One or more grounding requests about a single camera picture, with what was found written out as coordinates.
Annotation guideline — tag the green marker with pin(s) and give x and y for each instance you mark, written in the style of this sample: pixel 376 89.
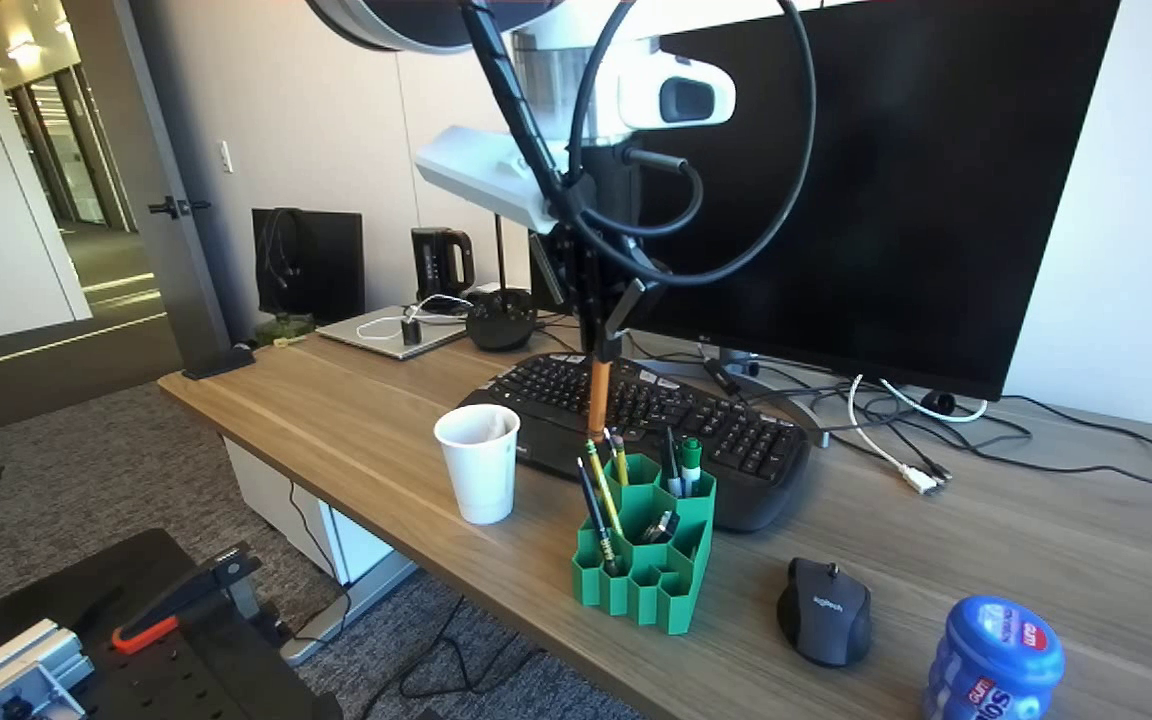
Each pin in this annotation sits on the green marker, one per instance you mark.
pixel 694 461

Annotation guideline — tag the aluminium rail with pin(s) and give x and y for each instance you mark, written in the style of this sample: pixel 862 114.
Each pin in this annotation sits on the aluminium rail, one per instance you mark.
pixel 2 674

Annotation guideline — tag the large black monitor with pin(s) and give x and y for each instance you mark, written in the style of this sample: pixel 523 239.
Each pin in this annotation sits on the large black monitor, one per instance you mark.
pixel 922 184

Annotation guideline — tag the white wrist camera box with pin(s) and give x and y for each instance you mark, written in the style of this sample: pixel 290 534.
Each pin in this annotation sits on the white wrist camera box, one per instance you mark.
pixel 481 170

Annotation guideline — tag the black pegboard work table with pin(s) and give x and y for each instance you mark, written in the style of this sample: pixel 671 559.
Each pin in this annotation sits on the black pegboard work table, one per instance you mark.
pixel 179 666

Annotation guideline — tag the silver flat tray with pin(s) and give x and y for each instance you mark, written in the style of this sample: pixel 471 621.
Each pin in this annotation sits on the silver flat tray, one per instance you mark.
pixel 376 328

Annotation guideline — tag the white paper cup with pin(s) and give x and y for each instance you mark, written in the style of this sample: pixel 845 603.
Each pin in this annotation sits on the white paper cup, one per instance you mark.
pixel 479 461

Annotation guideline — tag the green hexagonal pencil rack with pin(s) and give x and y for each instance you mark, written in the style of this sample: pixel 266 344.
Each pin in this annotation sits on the green hexagonal pencil rack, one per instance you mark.
pixel 651 574

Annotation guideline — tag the blue plastic container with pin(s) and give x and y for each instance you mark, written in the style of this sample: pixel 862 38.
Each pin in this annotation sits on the blue plastic container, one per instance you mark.
pixel 993 660

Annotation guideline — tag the white under-desk cabinet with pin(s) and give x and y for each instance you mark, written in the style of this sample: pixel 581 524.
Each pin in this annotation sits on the white under-desk cabinet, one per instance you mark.
pixel 321 534

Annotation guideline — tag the black ball webcam on stand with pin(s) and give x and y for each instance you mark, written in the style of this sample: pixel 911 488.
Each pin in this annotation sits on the black ball webcam on stand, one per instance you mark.
pixel 501 323

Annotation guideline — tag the dark pencil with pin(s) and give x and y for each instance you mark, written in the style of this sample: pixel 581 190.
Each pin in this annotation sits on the dark pencil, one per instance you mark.
pixel 595 507

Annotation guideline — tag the black framed box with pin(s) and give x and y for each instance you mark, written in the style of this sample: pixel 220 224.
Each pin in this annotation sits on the black framed box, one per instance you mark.
pixel 309 266

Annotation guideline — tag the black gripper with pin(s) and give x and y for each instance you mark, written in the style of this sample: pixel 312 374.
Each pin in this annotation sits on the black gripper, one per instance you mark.
pixel 600 221

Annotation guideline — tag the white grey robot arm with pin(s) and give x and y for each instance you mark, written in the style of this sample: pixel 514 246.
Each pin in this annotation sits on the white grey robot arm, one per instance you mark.
pixel 560 54

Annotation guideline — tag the black computer keyboard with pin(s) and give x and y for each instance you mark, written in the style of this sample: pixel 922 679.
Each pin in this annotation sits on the black computer keyboard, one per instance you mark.
pixel 736 433

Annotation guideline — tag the black computer mouse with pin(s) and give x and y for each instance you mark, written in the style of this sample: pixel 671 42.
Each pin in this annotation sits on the black computer mouse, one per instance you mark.
pixel 824 609

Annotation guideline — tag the orange crayon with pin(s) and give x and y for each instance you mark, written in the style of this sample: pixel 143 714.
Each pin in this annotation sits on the orange crayon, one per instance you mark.
pixel 599 399

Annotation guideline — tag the yellow pencil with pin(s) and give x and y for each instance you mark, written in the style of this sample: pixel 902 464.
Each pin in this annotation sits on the yellow pencil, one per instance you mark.
pixel 604 493

